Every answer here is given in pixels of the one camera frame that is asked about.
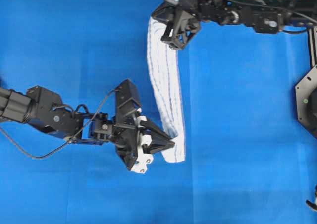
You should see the blue table cover cloth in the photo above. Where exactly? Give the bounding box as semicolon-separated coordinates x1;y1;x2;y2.
0;0;317;224

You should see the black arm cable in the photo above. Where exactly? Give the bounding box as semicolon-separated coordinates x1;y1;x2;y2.
183;0;317;24
0;89;119;160

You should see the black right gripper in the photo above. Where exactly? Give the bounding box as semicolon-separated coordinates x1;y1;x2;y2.
151;0;201;50

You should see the white blue striped towel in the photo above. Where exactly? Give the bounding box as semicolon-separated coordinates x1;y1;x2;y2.
147;18;186;163

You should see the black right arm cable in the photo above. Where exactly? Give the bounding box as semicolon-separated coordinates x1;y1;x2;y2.
183;0;317;24

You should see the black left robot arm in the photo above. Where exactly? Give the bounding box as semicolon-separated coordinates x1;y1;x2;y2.
0;79;175;174

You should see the black aluminium frame rail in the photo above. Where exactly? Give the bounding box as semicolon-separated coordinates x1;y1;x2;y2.
302;0;317;70

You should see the black clamp at edge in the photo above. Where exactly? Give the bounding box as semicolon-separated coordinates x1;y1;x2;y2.
306;184;317;210

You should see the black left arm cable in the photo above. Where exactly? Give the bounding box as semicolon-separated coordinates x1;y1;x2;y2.
0;89;119;160

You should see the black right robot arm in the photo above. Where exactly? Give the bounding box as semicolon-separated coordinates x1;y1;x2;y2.
151;0;317;143

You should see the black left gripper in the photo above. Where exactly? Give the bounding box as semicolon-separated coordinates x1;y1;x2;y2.
113;79;175;174

